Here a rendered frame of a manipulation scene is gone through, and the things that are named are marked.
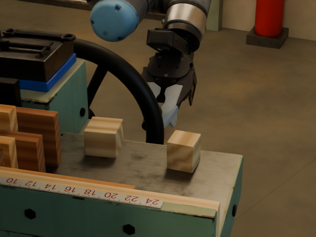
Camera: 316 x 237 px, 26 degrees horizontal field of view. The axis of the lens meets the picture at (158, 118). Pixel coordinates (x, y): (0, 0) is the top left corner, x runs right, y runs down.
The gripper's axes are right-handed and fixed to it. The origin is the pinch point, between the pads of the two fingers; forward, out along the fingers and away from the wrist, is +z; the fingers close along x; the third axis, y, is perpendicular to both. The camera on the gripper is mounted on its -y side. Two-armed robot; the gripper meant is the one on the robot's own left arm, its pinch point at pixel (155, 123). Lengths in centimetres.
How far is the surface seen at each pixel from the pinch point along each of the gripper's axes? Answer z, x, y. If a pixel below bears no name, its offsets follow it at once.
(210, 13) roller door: -184, 41, 188
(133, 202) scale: 30.1, -10.7, -35.9
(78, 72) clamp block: 7.0, 5.2, -22.7
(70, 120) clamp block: 12.9, 5.2, -20.1
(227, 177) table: 19.9, -16.9, -23.3
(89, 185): 28.3, -5.4, -34.3
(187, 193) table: 23.6, -13.2, -25.6
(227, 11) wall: -189, 34, 191
